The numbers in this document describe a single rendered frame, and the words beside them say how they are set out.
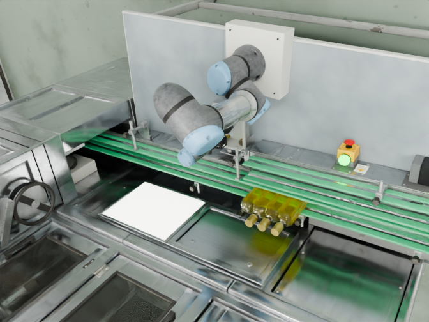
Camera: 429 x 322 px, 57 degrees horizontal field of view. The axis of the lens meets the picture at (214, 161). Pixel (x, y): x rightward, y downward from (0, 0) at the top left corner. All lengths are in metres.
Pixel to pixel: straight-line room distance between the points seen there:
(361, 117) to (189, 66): 0.84
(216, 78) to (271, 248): 0.72
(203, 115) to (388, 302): 0.94
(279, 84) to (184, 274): 0.85
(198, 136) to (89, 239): 1.01
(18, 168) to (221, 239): 0.99
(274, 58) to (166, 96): 0.61
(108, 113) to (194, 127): 1.21
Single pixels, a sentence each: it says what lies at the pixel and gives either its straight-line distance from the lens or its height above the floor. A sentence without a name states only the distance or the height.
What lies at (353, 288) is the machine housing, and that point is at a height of 1.14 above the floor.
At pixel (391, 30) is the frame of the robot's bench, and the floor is 0.20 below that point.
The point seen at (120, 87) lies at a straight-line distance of 2.57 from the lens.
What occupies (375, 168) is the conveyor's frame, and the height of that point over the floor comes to 0.79.
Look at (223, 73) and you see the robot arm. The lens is 1.48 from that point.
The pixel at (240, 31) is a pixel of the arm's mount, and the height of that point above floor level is 0.83.
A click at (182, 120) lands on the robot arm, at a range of 1.11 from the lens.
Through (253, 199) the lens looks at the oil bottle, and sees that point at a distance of 1.69.
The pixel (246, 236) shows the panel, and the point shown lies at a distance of 1.75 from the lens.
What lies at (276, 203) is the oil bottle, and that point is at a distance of 1.67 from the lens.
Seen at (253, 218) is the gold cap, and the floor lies 1.14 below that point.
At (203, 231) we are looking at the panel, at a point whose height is 1.17.
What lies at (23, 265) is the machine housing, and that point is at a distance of 1.98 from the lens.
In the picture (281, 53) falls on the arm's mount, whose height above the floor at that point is 0.84.
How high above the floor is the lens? 2.23
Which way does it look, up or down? 44 degrees down
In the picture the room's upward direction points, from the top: 129 degrees counter-clockwise
